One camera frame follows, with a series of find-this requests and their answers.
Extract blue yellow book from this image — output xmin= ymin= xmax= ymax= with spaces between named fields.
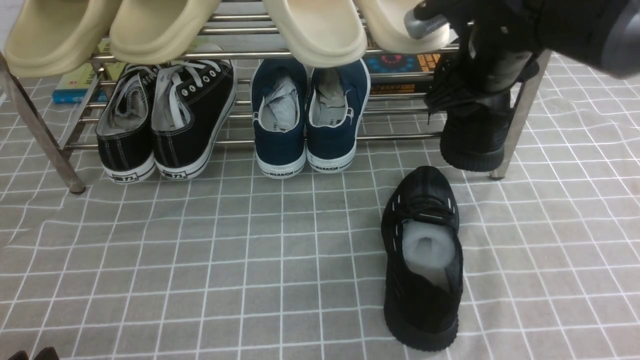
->
xmin=51 ymin=39 xmax=126 ymax=105

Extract black left gripper tips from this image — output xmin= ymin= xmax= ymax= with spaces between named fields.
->
xmin=7 ymin=346 xmax=61 ymax=360

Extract beige slipper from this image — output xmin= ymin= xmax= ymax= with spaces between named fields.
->
xmin=4 ymin=0 xmax=122 ymax=78
xmin=109 ymin=0 xmax=221 ymax=65

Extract stainless steel shoe rack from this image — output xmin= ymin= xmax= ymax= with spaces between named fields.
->
xmin=1 ymin=13 xmax=553 ymax=195

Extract navy canvas sneaker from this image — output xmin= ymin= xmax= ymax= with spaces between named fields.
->
xmin=305 ymin=59 xmax=371 ymax=174
xmin=250 ymin=58 xmax=308 ymax=179

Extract navy canvas sneaker right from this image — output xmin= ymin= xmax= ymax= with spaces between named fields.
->
xmin=305 ymin=59 xmax=371 ymax=174

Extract black canvas sneaker right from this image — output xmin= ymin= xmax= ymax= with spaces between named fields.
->
xmin=151 ymin=59 xmax=238 ymax=181

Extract cream slipper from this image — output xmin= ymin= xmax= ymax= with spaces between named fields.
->
xmin=262 ymin=0 xmax=368 ymax=68
xmin=354 ymin=0 xmax=450 ymax=54

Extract navy canvas sneaker left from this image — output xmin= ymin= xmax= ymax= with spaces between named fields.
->
xmin=250 ymin=58 xmax=308 ymax=179

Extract grey checkered floor cloth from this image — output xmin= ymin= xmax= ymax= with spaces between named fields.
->
xmin=0 ymin=55 xmax=639 ymax=360

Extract cream slipper far right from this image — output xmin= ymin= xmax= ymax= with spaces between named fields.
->
xmin=354 ymin=0 xmax=450 ymax=54

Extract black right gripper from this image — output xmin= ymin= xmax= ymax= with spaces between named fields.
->
xmin=458 ymin=0 xmax=543 ymax=93

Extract black canvas sneaker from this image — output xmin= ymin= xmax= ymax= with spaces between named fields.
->
xmin=95 ymin=64 xmax=161 ymax=185
xmin=151 ymin=59 xmax=238 ymax=181

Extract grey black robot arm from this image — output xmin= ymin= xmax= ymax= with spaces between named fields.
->
xmin=447 ymin=0 xmax=640 ymax=94

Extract black knit sneaker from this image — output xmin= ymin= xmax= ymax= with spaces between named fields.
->
xmin=424 ymin=52 xmax=539 ymax=173
xmin=381 ymin=166 xmax=464 ymax=353

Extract dark colourful book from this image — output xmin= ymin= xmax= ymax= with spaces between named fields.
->
xmin=363 ymin=54 xmax=442 ymax=95

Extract beige slipper far left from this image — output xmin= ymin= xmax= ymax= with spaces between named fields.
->
xmin=4 ymin=0 xmax=122 ymax=78

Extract black canvas sneaker left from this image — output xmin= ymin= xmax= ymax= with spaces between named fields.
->
xmin=95 ymin=64 xmax=161 ymax=185

